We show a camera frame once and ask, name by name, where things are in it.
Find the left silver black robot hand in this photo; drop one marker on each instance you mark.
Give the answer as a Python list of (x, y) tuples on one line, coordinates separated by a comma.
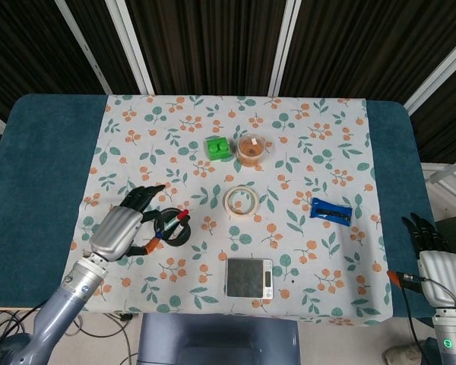
[(116, 232)]

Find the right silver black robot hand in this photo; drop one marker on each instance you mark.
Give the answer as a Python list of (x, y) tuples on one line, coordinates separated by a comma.
[(439, 273)]

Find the blue capped white marker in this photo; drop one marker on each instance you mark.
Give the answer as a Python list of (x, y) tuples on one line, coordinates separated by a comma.
[(158, 234)]

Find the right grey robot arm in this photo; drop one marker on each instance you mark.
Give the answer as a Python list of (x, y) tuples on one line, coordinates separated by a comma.
[(450, 342)]

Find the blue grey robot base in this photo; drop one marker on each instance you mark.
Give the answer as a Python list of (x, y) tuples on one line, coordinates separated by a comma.
[(213, 342)]

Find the black capped white marker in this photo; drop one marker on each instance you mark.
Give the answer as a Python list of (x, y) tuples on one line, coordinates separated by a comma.
[(179, 229)]

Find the black mesh pen holder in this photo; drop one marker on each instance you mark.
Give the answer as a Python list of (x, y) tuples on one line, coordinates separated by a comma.
[(182, 238)]

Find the red capped white marker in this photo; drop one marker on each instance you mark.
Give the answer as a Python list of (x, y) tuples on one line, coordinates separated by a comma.
[(182, 215)]

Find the beige shoe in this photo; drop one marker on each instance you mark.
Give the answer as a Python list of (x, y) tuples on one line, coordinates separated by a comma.
[(401, 353)]

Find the teal table cover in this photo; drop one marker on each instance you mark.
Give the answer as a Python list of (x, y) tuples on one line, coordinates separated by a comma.
[(42, 171)]

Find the floral fruit print tablecloth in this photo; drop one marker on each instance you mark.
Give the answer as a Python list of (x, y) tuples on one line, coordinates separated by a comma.
[(213, 251)]

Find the beige masking tape roll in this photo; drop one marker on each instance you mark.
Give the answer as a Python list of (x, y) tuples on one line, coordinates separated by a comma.
[(228, 210)]

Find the blue foil pouch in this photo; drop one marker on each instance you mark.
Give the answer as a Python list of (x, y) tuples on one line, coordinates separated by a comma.
[(328, 211)]

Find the green toy building brick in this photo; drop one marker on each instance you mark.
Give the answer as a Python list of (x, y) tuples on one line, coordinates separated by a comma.
[(217, 148)]

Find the silver digital pocket scale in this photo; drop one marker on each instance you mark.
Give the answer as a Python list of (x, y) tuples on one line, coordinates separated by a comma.
[(247, 277)]

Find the clear jar of rubber bands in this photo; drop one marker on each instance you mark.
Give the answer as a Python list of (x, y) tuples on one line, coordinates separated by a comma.
[(251, 150)]

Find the white aluminium rail frame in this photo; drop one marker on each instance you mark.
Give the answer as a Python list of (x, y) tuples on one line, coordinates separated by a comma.
[(446, 173)]

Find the double white frame post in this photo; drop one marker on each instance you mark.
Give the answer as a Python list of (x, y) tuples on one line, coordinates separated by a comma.
[(131, 45)]

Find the thin white frame post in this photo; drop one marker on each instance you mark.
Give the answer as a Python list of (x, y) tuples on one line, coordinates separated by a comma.
[(82, 45)]

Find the slanted white frame post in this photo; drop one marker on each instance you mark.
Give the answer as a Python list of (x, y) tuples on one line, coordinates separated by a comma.
[(437, 76)]

